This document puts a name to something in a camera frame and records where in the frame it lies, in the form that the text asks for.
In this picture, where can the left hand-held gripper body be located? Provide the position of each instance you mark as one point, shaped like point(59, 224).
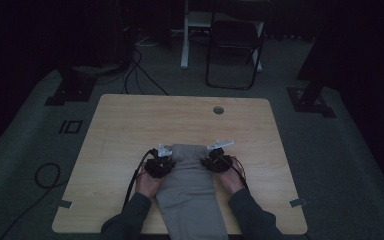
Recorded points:
point(160, 165)

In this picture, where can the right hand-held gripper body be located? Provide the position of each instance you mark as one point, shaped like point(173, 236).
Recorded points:
point(220, 161)

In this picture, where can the grey pants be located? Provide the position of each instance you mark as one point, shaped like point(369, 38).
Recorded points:
point(190, 193)

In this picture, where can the person's right hand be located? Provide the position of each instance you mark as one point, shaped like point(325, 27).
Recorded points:
point(230, 181)

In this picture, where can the person's left hand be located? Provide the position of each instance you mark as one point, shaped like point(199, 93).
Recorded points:
point(148, 186)

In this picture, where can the round grey table grommet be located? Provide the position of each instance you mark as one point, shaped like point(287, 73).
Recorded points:
point(218, 110)

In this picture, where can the grey tape piece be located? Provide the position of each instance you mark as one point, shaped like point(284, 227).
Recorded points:
point(298, 202)
point(62, 203)

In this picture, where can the black stand base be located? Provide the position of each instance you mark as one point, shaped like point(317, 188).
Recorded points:
point(310, 101)
point(73, 88)

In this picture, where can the black folding chair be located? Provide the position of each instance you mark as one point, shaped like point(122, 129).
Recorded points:
point(235, 43)

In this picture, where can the white desk frame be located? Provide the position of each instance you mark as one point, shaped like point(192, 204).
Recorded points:
point(188, 33)

